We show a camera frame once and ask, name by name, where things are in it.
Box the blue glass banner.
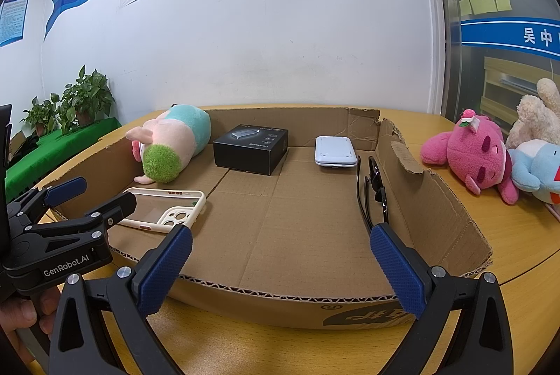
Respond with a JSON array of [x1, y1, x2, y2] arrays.
[[460, 17, 560, 61]]

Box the person's left hand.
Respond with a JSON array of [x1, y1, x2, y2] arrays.
[[0, 290, 60, 341]]

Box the large potted plant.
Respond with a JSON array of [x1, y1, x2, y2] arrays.
[[57, 65, 117, 135]]

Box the pink teal green plush toy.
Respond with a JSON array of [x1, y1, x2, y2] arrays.
[[125, 104, 213, 185]]

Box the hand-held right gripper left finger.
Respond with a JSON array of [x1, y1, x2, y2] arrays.
[[47, 223, 194, 375]]

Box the black charger box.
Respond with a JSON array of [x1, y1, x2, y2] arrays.
[[213, 124, 289, 176]]

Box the green table cloth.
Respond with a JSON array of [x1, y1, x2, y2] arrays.
[[4, 117, 123, 194]]

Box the pale blue flat case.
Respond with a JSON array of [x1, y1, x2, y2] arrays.
[[315, 135, 357, 170]]

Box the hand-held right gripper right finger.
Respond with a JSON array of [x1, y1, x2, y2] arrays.
[[370, 223, 515, 375]]

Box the cardboard box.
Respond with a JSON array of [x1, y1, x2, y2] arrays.
[[37, 106, 493, 331]]

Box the cream plush toy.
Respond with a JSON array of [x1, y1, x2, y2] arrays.
[[505, 77, 560, 150]]

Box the light blue plush toy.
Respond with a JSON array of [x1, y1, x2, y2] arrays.
[[507, 139, 560, 206]]

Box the wooden shelf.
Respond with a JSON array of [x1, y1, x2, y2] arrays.
[[479, 56, 560, 131]]

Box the blue wall poster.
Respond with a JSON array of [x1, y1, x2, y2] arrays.
[[0, 0, 32, 48]]

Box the black sunglasses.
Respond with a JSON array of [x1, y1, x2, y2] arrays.
[[356, 155, 392, 229]]

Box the small potted plant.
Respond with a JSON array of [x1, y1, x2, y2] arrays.
[[21, 94, 60, 137]]

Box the cream phone case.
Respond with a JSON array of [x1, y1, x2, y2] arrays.
[[114, 188, 207, 235]]

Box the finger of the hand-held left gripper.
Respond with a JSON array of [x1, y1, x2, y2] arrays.
[[5, 176, 88, 228], [24, 192, 138, 236]]

